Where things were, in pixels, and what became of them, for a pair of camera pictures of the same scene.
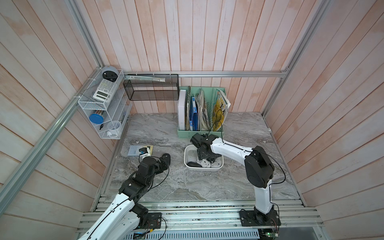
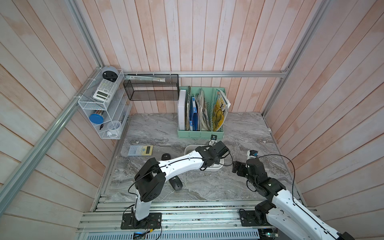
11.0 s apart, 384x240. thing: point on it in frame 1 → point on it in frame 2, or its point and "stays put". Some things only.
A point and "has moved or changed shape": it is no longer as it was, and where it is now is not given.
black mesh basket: (152, 87) stays put
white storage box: (191, 155) stays put
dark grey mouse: (193, 164) has moved or changed shape
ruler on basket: (160, 79) stays put
